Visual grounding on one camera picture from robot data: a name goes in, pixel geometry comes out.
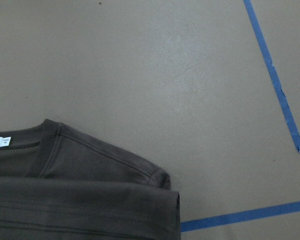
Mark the brown t-shirt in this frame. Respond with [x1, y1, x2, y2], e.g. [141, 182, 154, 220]
[0, 119, 181, 240]

